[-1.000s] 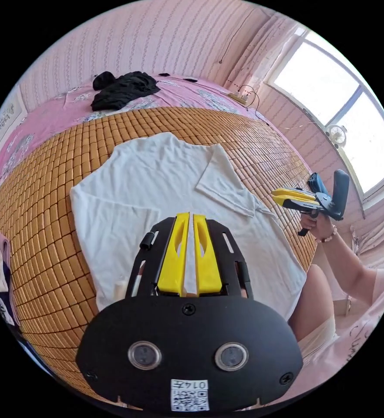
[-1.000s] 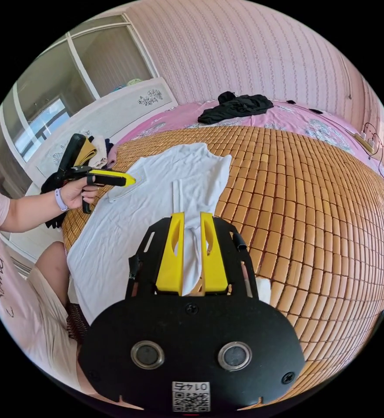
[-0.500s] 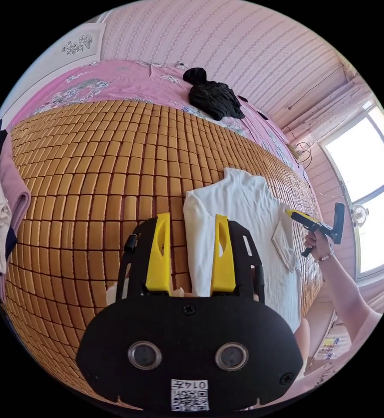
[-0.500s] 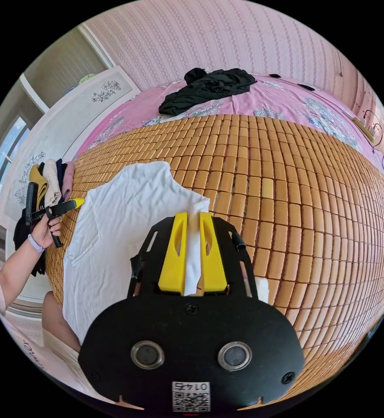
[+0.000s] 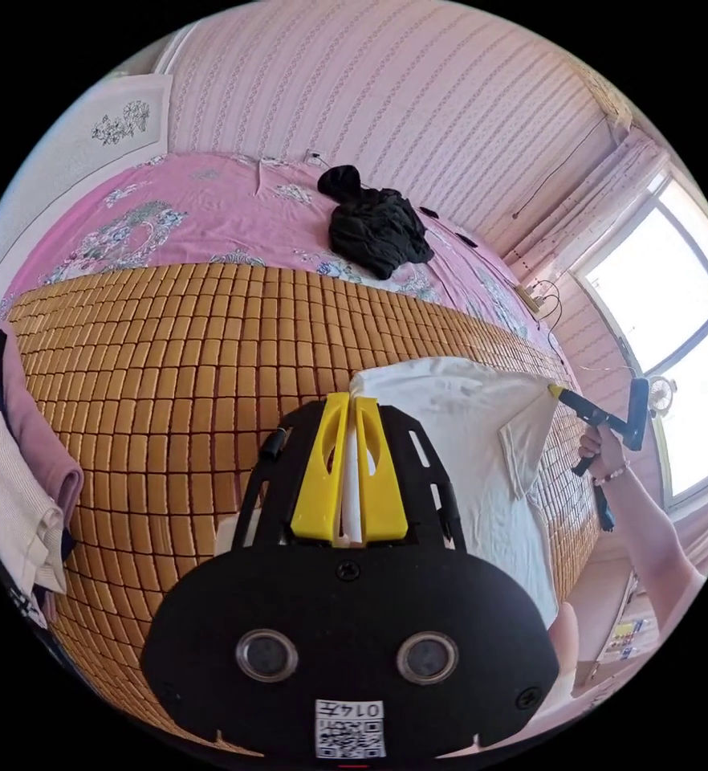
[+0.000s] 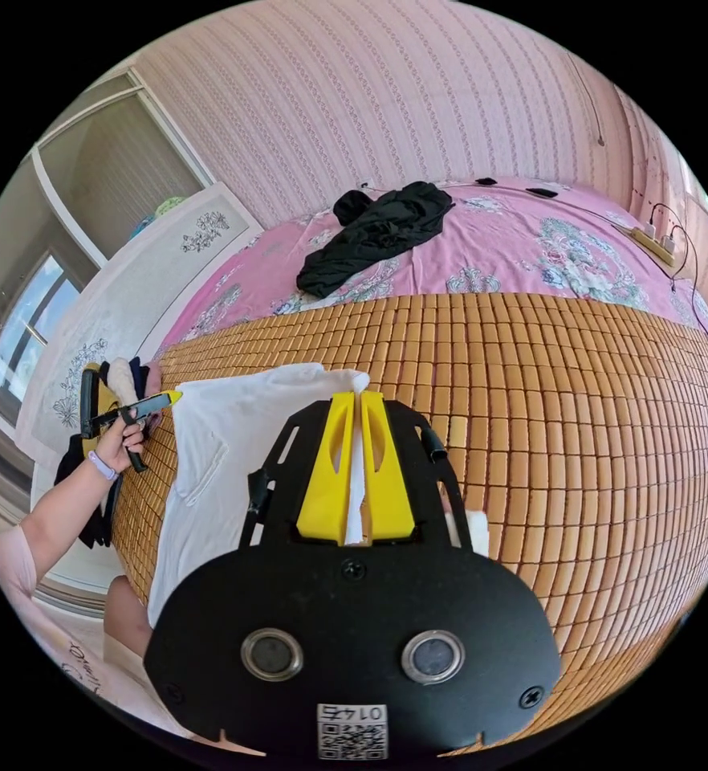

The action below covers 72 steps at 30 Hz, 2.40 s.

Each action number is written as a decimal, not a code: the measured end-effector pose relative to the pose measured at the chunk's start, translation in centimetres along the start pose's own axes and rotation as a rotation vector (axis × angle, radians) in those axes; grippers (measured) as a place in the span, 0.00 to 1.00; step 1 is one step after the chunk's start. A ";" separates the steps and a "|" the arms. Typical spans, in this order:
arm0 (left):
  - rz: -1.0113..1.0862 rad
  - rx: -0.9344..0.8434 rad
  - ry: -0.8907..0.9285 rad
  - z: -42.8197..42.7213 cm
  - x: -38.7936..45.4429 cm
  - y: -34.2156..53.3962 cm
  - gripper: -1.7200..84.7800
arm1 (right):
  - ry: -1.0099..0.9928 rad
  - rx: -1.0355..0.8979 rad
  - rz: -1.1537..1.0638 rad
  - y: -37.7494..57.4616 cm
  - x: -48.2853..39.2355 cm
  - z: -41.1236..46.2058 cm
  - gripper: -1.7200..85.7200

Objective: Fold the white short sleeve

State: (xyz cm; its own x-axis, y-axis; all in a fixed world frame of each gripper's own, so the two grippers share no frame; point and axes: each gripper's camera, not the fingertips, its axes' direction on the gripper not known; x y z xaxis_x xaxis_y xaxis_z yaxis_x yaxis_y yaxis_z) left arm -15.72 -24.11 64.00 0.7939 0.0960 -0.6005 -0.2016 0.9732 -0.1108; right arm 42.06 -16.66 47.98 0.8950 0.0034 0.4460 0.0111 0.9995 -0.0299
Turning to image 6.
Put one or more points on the person's body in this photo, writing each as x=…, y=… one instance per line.
x=11, y=563

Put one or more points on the person's left hand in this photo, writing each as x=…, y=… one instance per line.
x=116, y=446

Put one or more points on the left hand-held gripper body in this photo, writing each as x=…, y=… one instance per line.
x=139, y=409

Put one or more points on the person's left forearm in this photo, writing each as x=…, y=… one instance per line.
x=65, y=512

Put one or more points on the bed with woven mat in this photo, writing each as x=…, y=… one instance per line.
x=571, y=458

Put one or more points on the pile of clothes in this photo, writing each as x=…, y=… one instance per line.
x=83, y=476

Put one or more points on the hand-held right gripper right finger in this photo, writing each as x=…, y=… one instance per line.
x=384, y=482

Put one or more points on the white short sleeve shirt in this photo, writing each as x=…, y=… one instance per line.
x=233, y=434

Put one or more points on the white cupboard with floral print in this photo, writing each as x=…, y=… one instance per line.
x=107, y=319

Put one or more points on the window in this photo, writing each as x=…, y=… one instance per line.
x=26, y=337

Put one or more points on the black garment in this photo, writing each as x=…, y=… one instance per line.
x=378, y=235

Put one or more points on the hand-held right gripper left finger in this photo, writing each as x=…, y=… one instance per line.
x=329, y=476

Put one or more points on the power strip with plugs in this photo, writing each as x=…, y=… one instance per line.
x=649, y=241

